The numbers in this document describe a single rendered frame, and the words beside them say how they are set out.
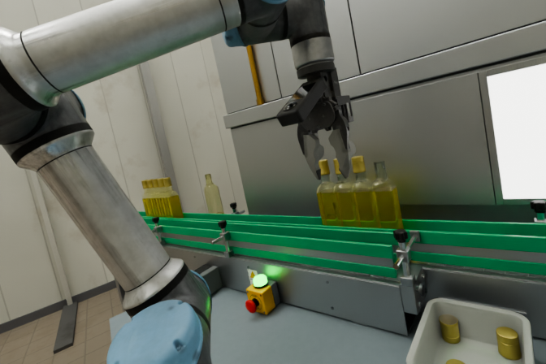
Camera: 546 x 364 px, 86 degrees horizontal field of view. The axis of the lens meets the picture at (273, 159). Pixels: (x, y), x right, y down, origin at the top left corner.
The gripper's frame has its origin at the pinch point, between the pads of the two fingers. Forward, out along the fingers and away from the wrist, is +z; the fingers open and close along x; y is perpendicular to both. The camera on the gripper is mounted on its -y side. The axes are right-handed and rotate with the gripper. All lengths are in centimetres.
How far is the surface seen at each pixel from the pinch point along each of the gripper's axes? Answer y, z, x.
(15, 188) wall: 8, -7, 334
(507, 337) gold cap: 14.0, 36.6, -22.6
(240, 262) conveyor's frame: 15, 31, 48
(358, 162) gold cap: 28.5, 3.2, 6.5
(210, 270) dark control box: 11, 34, 61
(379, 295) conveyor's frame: 14.5, 33.4, 1.2
